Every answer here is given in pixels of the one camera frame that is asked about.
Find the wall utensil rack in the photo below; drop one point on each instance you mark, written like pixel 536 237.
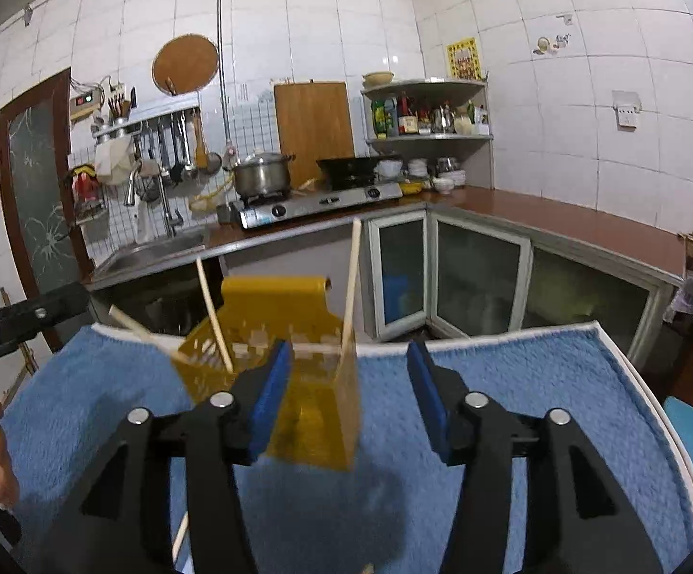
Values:
pixel 161 139

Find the steel cooking pot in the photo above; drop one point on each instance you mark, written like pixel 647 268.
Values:
pixel 262 174

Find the wooden cutting board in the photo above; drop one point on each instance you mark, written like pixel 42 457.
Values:
pixel 313 121

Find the wooden chopstick long diagonal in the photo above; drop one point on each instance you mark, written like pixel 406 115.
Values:
pixel 181 533

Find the black wok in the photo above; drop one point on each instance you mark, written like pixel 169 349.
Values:
pixel 350 172

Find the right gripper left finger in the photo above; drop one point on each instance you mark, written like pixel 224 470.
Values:
pixel 117 516

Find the kitchen counter with cabinets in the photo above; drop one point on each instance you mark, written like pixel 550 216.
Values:
pixel 470 263

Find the round woven mat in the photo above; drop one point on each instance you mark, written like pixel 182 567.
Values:
pixel 185 64

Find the yellow wall poster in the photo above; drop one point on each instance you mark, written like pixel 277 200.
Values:
pixel 464 61

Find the steel sink faucet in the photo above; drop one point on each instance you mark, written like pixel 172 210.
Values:
pixel 164 203

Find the blue textured table cloth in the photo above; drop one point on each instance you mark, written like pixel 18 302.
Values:
pixel 394 507

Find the brown glass door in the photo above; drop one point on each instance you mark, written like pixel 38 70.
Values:
pixel 47 246

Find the corner shelf unit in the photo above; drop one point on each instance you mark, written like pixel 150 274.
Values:
pixel 433 119

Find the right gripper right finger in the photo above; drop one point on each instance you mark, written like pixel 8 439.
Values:
pixel 579 519

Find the white wall socket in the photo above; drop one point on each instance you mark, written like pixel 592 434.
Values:
pixel 628 107

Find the gas stove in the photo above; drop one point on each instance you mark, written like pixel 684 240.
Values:
pixel 273 212

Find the yellow plastic utensil holder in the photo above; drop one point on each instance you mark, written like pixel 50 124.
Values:
pixel 299 396

